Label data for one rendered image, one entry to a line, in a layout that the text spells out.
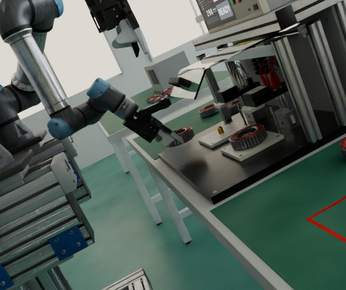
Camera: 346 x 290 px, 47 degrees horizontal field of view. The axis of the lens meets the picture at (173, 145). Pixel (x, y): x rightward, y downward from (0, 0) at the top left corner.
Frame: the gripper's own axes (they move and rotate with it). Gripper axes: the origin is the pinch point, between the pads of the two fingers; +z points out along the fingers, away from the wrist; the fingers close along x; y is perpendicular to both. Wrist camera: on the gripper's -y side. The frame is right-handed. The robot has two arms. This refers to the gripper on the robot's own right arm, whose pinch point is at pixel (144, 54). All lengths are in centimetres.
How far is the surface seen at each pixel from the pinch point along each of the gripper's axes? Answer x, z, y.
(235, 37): -22.1, 6.9, -31.2
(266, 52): -5.2, 12.6, -31.1
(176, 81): -6.5, 9.5, -5.8
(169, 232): -157, 115, 8
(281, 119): -17, 35, -33
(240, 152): -12.7, 36.8, -16.2
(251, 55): -15.0, 12.9, -30.8
